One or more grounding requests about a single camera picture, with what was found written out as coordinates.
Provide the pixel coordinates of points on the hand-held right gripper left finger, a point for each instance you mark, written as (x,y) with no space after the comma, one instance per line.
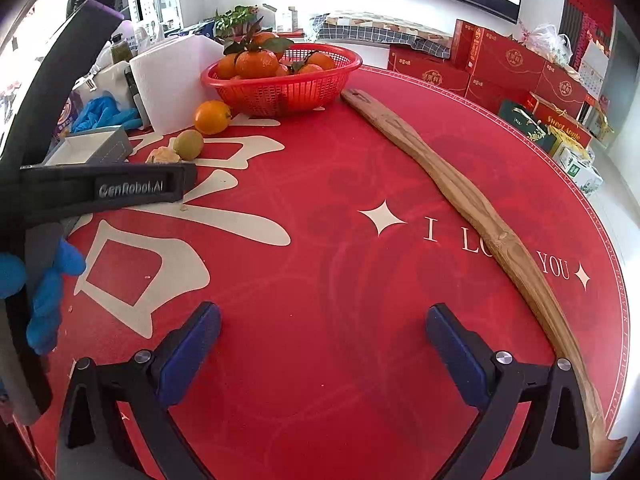
(192,350)

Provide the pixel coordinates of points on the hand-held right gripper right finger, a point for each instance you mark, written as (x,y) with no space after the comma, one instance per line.
(452,350)

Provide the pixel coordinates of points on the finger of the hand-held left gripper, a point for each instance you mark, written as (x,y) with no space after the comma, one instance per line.
(75,187)

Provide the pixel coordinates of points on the white tray with grey rim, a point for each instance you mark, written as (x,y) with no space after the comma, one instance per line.
(112,150)

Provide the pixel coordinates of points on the person's left hand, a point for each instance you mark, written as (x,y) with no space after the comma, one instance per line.
(47,310)

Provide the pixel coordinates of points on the purple milk tea cup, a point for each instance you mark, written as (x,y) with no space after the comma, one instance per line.
(67,115)

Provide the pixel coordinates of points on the blue disposable gloves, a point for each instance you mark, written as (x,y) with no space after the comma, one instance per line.
(100,115)

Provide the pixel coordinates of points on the white handbag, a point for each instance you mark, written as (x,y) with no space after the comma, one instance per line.
(112,80)

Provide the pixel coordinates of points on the black electronic device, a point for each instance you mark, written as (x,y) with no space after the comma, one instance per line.
(134,95)

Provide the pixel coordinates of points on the brown glass bottle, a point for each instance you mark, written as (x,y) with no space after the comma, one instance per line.
(120,52)

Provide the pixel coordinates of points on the round longan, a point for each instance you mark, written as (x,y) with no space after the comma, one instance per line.
(188,143)

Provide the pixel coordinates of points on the white toilet paper roll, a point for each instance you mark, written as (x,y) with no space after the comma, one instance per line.
(170,80)

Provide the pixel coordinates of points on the round orange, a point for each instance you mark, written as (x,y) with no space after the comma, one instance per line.
(212,116)

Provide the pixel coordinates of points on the long wooden stick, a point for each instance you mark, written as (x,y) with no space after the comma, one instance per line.
(475,195)

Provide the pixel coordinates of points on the pile of leafy tangerines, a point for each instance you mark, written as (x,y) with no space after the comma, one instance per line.
(256,63)

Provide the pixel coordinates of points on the green and white box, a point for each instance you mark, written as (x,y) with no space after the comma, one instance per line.
(580,167)

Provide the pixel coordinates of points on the green potted plant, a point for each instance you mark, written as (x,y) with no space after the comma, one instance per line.
(235,20)

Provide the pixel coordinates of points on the red plastic basket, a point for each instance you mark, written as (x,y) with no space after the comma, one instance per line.
(280,95)

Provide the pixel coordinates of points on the flat red gift box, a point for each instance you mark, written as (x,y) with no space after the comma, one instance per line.
(427,70)
(500,97)

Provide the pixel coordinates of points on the wide red gift box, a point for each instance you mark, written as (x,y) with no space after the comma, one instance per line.
(507,60)

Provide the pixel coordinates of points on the tall red gift box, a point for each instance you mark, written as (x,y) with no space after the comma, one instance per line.
(465,45)

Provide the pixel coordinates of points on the desk calendar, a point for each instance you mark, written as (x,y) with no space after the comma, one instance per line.
(594,70)

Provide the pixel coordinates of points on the clear plastic gift bag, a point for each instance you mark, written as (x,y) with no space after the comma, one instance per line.
(547,42)

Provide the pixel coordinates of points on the checked cloth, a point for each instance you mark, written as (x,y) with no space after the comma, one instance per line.
(380,35)

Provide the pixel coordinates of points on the red wall decoration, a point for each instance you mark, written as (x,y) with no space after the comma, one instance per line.
(587,0)

